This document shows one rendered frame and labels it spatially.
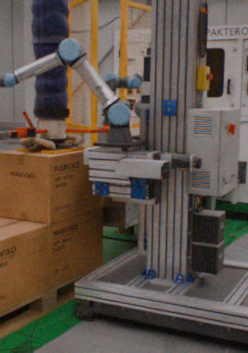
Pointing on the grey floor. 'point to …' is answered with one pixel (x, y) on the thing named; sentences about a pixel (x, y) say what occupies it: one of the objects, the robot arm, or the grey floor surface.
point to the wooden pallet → (45, 302)
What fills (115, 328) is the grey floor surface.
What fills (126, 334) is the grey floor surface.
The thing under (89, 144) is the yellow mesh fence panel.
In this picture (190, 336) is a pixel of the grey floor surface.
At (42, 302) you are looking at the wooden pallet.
